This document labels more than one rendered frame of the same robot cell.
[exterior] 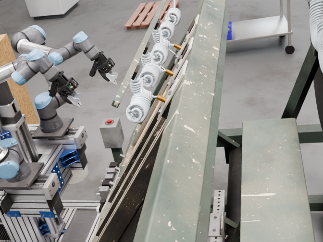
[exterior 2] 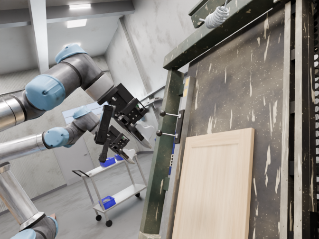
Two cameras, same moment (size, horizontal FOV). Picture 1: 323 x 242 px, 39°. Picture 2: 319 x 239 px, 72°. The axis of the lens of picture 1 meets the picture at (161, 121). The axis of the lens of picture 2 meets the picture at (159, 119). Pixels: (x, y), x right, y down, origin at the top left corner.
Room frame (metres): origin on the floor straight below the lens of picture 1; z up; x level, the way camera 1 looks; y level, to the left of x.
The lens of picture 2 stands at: (1.59, 0.83, 1.53)
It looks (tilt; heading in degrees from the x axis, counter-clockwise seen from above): 1 degrees down; 316
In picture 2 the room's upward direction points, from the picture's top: 20 degrees counter-clockwise
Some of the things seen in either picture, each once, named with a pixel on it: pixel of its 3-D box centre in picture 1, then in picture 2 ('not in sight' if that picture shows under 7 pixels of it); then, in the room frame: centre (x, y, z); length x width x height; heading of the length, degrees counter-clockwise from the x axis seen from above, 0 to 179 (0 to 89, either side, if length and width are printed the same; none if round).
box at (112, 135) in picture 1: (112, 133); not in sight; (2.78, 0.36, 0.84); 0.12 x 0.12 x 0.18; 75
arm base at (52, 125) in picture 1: (50, 120); not in sight; (2.68, 0.72, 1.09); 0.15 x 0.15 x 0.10
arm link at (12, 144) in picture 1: (8, 151); not in sight; (2.20, 0.86, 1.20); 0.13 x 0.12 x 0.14; 8
